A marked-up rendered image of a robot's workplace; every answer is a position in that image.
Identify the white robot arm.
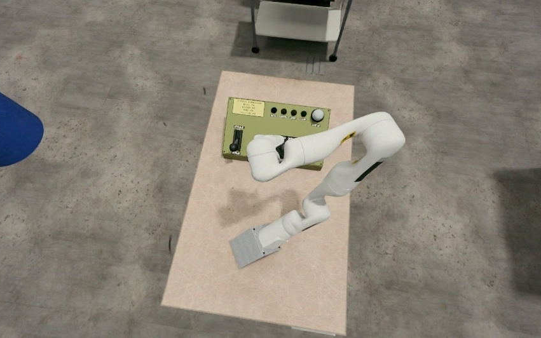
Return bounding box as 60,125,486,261
247,112,406,250

